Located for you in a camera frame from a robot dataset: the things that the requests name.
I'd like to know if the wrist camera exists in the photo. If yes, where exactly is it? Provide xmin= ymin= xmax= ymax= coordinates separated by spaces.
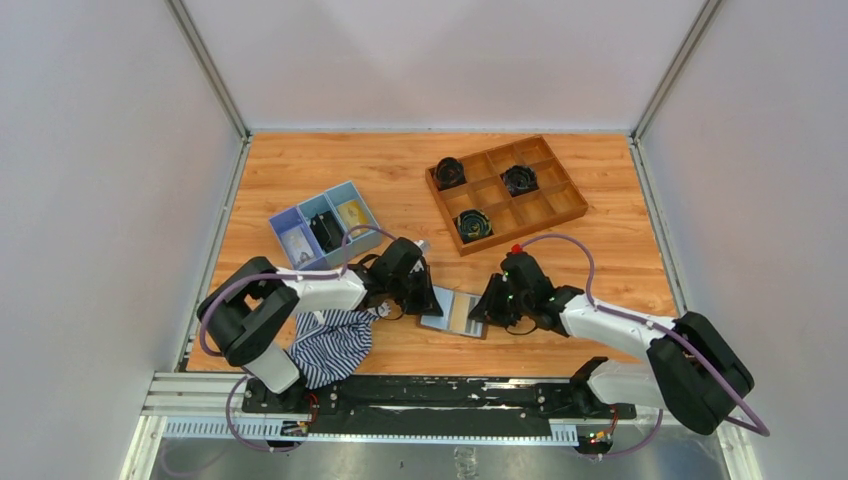
xmin=500 ymin=244 xmax=527 ymax=277
xmin=414 ymin=239 xmax=431 ymax=268

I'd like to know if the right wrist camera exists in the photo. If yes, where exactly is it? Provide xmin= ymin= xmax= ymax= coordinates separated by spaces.
xmin=500 ymin=244 xmax=527 ymax=277

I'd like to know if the gold credit card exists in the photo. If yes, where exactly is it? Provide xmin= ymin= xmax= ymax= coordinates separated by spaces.
xmin=448 ymin=292 xmax=483 ymax=337

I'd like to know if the blue three-compartment organizer box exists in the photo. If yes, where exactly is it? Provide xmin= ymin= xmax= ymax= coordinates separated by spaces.
xmin=269 ymin=181 xmax=383 ymax=270

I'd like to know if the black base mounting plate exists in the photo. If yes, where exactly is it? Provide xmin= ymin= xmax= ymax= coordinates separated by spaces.
xmin=238 ymin=375 xmax=636 ymax=438

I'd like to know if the black rolled belt centre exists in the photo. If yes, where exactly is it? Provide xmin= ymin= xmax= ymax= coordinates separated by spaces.
xmin=500 ymin=165 xmax=539 ymax=197

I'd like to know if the blue white striped cloth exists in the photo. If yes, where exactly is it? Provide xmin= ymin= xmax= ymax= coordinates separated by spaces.
xmin=287 ymin=310 xmax=379 ymax=390

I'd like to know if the black rolled belt front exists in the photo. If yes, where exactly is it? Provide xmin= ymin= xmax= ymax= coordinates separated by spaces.
xmin=454 ymin=209 xmax=494 ymax=244

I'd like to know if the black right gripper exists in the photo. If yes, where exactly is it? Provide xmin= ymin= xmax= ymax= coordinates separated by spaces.
xmin=470 ymin=273 xmax=534 ymax=328

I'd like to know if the yellow card in organizer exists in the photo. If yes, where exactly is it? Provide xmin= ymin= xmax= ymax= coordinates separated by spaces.
xmin=336 ymin=199 xmax=371 ymax=239

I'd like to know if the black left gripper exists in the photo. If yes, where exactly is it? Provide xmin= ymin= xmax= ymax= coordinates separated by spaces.
xmin=388 ymin=265 xmax=444 ymax=316

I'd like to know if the white card in organizer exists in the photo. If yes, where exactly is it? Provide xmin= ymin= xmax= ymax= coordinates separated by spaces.
xmin=281 ymin=226 xmax=316 ymax=269

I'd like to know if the black card in organizer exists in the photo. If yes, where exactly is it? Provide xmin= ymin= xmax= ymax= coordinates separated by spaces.
xmin=309 ymin=211 xmax=344 ymax=253

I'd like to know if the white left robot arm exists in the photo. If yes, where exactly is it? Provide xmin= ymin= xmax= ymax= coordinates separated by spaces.
xmin=196 ymin=237 xmax=433 ymax=413

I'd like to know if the black rolled belt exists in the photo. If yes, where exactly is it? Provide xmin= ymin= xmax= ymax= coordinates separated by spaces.
xmin=500 ymin=165 xmax=539 ymax=197
xmin=433 ymin=157 xmax=467 ymax=191
xmin=454 ymin=209 xmax=494 ymax=244

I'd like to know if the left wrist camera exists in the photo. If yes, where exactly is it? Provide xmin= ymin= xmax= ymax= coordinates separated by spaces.
xmin=414 ymin=239 xmax=431 ymax=268

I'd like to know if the black rolled belt back left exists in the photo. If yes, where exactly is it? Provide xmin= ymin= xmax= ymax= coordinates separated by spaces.
xmin=433 ymin=157 xmax=467 ymax=191

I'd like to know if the wooden nine-compartment tray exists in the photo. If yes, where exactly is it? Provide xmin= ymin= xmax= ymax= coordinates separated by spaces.
xmin=424 ymin=135 xmax=589 ymax=256

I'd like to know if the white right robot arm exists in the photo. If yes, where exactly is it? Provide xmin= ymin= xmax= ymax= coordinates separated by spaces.
xmin=469 ymin=252 xmax=755 ymax=435

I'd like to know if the aluminium front rail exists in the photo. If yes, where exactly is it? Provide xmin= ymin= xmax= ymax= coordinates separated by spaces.
xmin=132 ymin=370 xmax=743 ymax=446

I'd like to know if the brown leather card holder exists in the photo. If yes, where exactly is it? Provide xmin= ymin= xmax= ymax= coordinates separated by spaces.
xmin=418 ymin=286 xmax=488 ymax=340

